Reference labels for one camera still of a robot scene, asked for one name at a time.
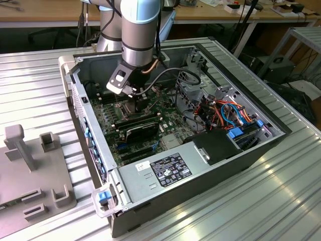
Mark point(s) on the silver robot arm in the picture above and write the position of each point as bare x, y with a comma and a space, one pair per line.
138, 37

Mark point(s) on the CPU socket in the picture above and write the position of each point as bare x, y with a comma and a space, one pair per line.
128, 111

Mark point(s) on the white-latched RAM slot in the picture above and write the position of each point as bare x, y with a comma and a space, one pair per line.
139, 124
136, 119
104, 99
101, 93

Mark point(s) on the blue expansion slot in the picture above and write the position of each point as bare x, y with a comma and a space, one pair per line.
121, 145

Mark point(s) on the black expansion slot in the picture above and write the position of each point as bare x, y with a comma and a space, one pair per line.
139, 156
136, 150

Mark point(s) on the green motherboard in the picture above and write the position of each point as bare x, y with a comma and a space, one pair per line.
173, 118

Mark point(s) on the metal drive cage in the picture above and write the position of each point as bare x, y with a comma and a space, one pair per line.
190, 88

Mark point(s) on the black graphics card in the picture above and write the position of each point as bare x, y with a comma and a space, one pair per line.
140, 131

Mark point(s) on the silver chipset heatsink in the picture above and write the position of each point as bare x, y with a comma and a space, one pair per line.
170, 142

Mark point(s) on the black plastic shroud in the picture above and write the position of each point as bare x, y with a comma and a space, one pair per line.
215, 148

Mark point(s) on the grey power supply unit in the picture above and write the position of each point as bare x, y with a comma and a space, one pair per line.
135, 185

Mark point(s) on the blue disk carrier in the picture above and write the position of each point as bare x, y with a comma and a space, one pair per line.
237, 133

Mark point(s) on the white box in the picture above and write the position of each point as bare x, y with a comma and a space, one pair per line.
235, 8

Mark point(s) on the blue case latch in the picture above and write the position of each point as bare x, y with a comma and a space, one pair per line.
104, 197

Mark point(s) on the grey open PC case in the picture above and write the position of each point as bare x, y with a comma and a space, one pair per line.
200, 190

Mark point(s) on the small blue clip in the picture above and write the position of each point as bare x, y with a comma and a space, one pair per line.
260, 123

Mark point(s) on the black equipment box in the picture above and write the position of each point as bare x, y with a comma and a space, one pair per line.
278, 69

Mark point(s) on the grey plastic parts rack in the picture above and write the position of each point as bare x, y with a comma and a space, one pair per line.
25, 180

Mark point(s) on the brown cardboard box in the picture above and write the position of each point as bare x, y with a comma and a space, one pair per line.
283, 9

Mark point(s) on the metal slat shelf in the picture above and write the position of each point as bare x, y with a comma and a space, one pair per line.
308, 35

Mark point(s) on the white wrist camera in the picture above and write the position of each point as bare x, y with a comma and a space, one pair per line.
116, 86

